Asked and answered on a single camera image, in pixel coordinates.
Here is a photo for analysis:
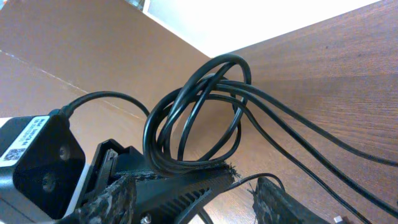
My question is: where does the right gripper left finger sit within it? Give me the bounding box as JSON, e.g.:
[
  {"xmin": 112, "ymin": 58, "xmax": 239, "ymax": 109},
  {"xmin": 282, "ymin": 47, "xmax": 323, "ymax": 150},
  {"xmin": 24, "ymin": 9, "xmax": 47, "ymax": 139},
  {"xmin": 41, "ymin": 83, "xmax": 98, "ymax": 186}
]
[{"xmin": 56, "ymin": 175, "xmax": 137, "ymax": 224}]

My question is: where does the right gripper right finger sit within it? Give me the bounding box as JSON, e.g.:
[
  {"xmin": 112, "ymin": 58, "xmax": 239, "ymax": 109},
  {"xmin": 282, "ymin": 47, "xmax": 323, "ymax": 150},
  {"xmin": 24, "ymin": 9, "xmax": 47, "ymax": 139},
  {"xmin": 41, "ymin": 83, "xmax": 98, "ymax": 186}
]
[{"xmin": 252, "ymin": 177, "xmax": 328, "ymax": 224}]

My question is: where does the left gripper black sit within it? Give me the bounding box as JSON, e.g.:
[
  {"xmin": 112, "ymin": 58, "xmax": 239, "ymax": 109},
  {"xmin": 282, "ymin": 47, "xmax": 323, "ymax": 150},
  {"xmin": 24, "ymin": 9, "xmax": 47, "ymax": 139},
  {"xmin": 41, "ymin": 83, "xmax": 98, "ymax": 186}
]
[{"xmin": 83, "ymin": 139, "xmax": 236, "ymax": 223}]

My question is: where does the long black USB cable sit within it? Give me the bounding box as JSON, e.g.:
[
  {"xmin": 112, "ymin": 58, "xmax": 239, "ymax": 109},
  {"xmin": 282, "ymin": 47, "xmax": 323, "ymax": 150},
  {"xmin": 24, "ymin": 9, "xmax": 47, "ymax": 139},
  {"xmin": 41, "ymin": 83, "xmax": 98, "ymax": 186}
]
[{"xmin": 229, "ymin": 172, "xmax": 351, "ymax": 224}]

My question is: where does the black cable bundle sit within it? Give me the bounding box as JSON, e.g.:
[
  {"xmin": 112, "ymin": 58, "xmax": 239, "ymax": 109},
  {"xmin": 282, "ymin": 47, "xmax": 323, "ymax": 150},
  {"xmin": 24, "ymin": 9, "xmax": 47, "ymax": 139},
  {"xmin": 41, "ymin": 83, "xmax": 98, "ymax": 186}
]
[{"xmin": 142, "ymin": 54, "xmax": 398, "ymax": 224}]

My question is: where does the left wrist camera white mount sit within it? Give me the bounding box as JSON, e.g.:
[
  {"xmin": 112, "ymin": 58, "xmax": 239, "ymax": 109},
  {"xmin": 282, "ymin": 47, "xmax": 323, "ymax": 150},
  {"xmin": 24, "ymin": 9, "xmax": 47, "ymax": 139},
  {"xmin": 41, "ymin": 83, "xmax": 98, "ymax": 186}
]
[{"xmin": 1, "ymin": 113, "xmax": 86, "ymax": 223}]

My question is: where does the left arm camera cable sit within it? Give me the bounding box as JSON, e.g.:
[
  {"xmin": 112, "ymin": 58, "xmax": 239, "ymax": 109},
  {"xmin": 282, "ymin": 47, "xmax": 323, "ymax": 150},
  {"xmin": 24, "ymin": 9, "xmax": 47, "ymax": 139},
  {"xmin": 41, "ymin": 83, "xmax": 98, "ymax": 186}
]
[{"xmin": 60, "ymin": 90, "xmax": 150, "ymax": 118}]

